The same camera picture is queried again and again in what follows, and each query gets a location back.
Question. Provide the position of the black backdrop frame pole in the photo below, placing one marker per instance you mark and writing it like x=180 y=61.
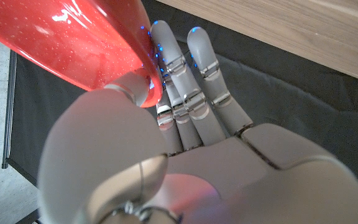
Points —
x=8 y=109

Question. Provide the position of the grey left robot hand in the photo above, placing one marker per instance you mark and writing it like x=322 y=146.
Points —
x=228 y=174

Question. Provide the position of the red bowl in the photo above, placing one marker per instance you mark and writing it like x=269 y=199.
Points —
x=73 y=40

